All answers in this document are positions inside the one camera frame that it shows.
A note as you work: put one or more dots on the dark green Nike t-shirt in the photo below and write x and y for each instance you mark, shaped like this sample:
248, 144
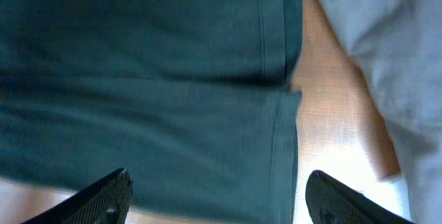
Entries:
191, 96

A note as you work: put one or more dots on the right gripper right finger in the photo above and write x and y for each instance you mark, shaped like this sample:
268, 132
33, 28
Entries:
329, 201

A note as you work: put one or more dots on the grey t-shirt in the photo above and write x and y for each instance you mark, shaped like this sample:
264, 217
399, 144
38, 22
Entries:
397, 45

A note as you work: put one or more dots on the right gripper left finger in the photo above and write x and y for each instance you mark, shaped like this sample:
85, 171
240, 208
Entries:
106, 201

